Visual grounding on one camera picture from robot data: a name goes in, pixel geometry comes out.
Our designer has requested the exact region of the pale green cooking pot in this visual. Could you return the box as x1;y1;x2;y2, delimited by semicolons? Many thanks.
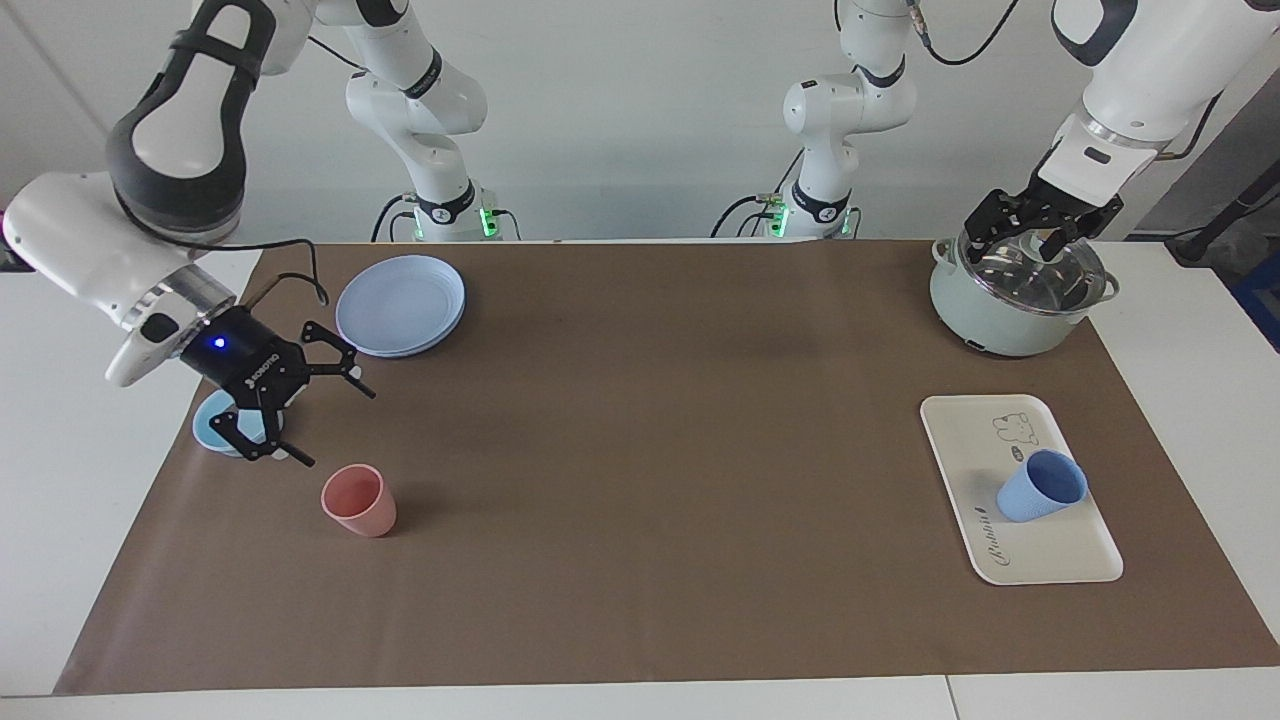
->
930;235;1121;358

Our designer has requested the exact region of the pink plastic cup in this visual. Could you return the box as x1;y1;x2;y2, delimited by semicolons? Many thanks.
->
321;463;398;539

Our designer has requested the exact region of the light blue bowl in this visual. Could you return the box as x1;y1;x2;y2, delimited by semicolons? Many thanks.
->
192;388;286;459

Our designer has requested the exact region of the lavender plate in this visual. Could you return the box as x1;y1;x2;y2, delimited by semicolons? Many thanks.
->
335;255;467;359

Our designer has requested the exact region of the black right arm base cable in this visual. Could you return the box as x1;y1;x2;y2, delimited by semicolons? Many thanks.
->
372;195;421;243

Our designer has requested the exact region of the black left arm base cable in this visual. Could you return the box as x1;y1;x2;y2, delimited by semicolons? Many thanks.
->
712;148;806;239

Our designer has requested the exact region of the black stand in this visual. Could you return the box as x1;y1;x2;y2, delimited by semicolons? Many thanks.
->
1165;165;1280;266

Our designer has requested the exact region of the black arm base cable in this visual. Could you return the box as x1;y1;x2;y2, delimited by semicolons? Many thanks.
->
712;148;806;239
372;195;421;243

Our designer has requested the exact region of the blue plastic cup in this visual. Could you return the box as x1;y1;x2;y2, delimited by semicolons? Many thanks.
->
996;449;1089;524

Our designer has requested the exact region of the white tray with bear print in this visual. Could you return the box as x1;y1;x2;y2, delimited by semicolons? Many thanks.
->
920;394;1124;586

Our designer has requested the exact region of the brown table mat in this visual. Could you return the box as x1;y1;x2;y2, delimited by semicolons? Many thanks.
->
53;240;1280;696

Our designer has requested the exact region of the blue crate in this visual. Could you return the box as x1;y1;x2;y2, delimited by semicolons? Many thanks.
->
1232;250;1280;353

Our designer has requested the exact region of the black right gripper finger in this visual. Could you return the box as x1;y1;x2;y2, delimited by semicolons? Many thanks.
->
300;320;378;401
208;398;316;468

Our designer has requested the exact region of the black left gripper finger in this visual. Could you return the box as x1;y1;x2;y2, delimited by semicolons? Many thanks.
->
963;188;1031;266
1042;195;1124;263

